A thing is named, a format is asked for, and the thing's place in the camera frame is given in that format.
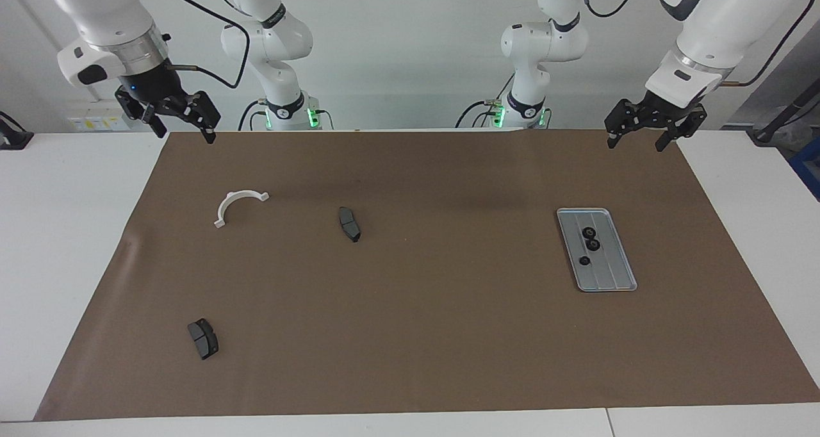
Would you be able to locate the black clamp mount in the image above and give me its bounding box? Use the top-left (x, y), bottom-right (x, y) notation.
top-left (0, 111), bottom-right (34, 151)

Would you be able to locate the brown table mat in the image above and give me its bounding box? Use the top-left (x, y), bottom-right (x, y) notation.
top-left (33, 129), bottom-right (820, 422)

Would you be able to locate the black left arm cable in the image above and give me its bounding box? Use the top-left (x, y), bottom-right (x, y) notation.
top-left (577, 0), bottom-right (817, 88)

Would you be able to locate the white wall outlet box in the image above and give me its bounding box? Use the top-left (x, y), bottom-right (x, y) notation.
top-left (67, 99), bottom-right (132, 132)

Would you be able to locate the black left base cable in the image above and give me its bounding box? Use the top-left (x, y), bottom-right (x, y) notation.
top-left (456, 99), bottom-right (507, 129)

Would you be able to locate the black stand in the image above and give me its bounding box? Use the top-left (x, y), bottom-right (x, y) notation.
top-left (746, 78), bottom-right (820, 146)

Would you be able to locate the black base cable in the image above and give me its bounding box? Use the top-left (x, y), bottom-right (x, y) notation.
top-left (238, 99), bottom-right (267, 131)
top-left (456, 99), bottom-right (507, 129)

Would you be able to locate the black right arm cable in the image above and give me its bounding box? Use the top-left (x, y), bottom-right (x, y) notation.
top-left (163, 0), bottom-right (252, 90)

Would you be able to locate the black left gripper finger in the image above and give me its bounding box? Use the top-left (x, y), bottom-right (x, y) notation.
top-left (605, 101), bottom-right (641, 149)
top-left (655, 107), bottom-right (707, 153)

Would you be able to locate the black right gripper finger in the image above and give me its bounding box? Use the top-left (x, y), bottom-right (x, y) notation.
top-left (183, 91), bottom-right (222, 144)
top-left (115, 86), bottom-right (167, 138)

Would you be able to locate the black right base cable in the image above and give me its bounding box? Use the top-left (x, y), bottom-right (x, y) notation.
top-left (238, 99), bottom-right (267, 131)

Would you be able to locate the white curved plastic bracket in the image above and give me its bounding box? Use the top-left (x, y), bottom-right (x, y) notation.
top-left (213, 190), bottom-right (270, 229)

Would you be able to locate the blue crate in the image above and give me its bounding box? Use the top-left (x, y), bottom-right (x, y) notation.
top-left (789, 144), bottom-right (820, 201)

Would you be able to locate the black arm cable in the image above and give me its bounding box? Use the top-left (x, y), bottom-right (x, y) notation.
top-left (577, 0), bottom-right (817, 88)
top-left (163, 0), bottom-right (252, 90)

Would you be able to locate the grey brake pad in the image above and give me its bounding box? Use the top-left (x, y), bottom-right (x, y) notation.
top-left (338, 206), bottom-right (362, 243)
top-left (187, 318), bottom-right (220, 361)

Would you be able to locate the silver metal tray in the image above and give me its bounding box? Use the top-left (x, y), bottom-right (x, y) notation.
top-left (556, 208), bottom-right (638, 293)

